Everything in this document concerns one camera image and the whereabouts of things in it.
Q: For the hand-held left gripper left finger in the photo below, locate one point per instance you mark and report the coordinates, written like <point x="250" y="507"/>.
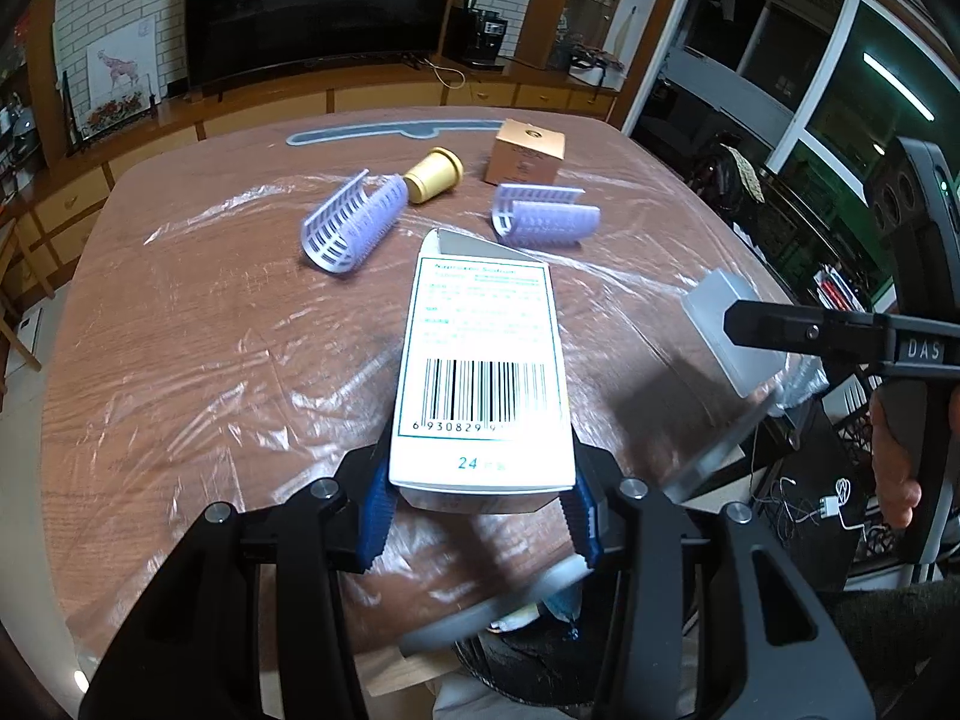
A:
<point x="375" y="517"/>

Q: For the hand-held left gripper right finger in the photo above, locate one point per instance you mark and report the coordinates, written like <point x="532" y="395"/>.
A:
<point x="581" y="525"/>

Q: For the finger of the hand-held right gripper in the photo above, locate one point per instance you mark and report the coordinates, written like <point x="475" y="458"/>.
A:
<point x="795" y="330"/>

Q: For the translucent white plastic container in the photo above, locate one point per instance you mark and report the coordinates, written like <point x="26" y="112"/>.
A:
<point x="750" y="375"/>

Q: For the white medicine box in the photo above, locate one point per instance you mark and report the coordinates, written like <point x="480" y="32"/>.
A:
<point x="480" y="330"/>

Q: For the person's right hand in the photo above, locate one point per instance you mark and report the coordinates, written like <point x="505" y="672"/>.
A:
<point x="892" y="465"/>

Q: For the dark wooden chair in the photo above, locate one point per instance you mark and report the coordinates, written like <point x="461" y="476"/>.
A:
<point x="731" y="172"/>

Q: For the large window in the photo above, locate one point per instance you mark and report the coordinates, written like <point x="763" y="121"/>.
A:
<point x="817" y="52"/>

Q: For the purple hair roller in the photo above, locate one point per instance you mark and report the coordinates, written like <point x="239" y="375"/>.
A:
<point x="352" y="225"/>
<point x="547" y="221"/>

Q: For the brown cardboard box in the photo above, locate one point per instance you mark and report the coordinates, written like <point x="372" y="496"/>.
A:
<point x="525" y="154"/>

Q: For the yellow plastic cup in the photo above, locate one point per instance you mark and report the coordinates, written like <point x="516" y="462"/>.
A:
<point x="435" y="174"/>

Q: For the black coffee machine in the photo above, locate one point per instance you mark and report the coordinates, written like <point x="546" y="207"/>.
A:
<point x="487" y="37"/>

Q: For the black coffee grinder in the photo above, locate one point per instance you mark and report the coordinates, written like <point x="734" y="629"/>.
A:
<point x="456" y="22"/>

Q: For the framed flower picture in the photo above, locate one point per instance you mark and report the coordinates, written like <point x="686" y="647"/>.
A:
<point x="112" y="114"/>

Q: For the black flat television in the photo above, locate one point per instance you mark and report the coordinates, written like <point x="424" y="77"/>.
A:
<point x="322" y="7"/>

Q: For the giraffe picture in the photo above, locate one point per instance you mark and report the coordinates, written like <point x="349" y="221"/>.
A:
<point x="120" y="60"/>

